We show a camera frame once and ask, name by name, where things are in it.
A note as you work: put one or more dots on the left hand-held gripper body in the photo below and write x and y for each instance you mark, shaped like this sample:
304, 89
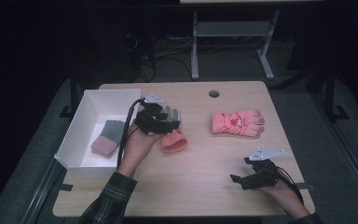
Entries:
150, 119

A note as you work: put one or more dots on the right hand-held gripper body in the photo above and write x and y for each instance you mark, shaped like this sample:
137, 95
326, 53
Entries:
261, 175

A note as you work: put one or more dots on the grey metal stand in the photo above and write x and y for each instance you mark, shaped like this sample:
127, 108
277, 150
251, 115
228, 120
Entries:
230, 29

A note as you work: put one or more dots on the black frame post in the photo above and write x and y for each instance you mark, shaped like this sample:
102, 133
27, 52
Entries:
331, 93

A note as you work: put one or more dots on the white box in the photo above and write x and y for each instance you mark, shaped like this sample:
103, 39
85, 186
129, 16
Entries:
93, 109

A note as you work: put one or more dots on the metal floor rail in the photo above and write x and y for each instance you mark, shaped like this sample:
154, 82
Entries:
40, 193
348, 149

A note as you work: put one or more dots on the pink ski glove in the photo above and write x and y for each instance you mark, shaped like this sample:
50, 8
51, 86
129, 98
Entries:
174, 141
236, 123

